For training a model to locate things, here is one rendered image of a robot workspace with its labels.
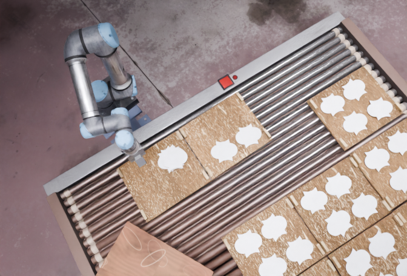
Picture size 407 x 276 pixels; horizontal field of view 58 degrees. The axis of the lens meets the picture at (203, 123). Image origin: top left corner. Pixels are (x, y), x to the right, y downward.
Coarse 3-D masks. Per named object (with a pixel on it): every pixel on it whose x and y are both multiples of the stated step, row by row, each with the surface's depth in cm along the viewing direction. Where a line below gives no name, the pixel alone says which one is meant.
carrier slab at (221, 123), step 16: (208, 112) 215; (224, 112) 215; (240, 112) 214; (192, 128) 213; (208, 128) 212; (224, 128) 211; (192, 144) 210; (208, 144) 209; (256, 144) 208; (208, 160) 206; (224, 160) 206; (240, 160) 206
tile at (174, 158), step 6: (168, 150) 205; (174, 150) 205; (180, 150) 205; (162, 156) 204; (168, 156) 204; (174, 156) 204; (180, 156) 204; (186, 156) 203; (162, 162) 203; (168, 162) 203; (174, 162) 203; (180, 162) 203; (174, 168) 202
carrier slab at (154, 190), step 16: (160, 144) 211; (176, 144) 210; (192, 160) 207; (128, 176) 206; (144, 176) 206; (160, 176) 205; (176, 176) 204; (192, 176) 204; (144, 192) 203; (160, 192) 202; (176, 192) 202; (192, 192) 201; (144, 208) 200; (160, 208) 200
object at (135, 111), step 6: (132, 108) 226; (138, 108) 225; (132, 114) 224; (138, 114) 225; (132, 120) 244; (138, 120) 314; (144, 120) 314; (150, 120) 314; (132, 126) 248; (138, 126) 260; (114, 132) 222; (114, 138) 311
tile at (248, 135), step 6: (240, 132) 209; (246, 132) 209; (252, 132) 209; (258, 132) 209; (240, 138) 208; (246, 138) 208; (252, 138) 208; (258, 138) 208; (240, 144) 208; (246, 144) 207; (252, 144) 207
